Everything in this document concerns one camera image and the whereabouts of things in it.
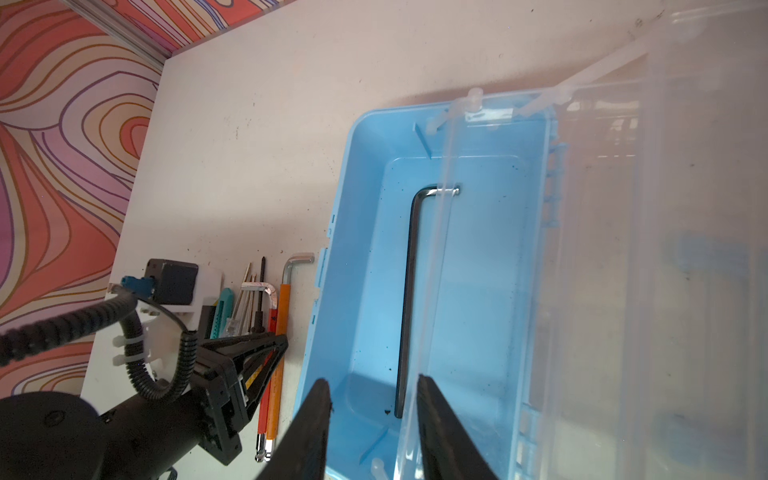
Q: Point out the blue plastic tool box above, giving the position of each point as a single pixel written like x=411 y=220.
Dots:
x=476 y=280

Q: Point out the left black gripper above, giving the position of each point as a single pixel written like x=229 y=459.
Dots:
x=145 y=439

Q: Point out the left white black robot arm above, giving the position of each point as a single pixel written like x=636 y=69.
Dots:
x=53 y=435

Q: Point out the black hex key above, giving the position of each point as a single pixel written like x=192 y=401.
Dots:
x=409 y=288

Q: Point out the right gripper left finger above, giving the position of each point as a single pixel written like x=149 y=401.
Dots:
x=302 y=453

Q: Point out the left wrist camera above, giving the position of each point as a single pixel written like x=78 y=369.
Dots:
x=169 y=302

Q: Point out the clear handled tester screwdriver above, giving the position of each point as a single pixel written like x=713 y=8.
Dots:
x=235 y=323

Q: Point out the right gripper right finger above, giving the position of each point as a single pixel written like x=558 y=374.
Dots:
x=447 y=450

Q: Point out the teal utility knife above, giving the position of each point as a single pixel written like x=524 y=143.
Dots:
x=222 y=314

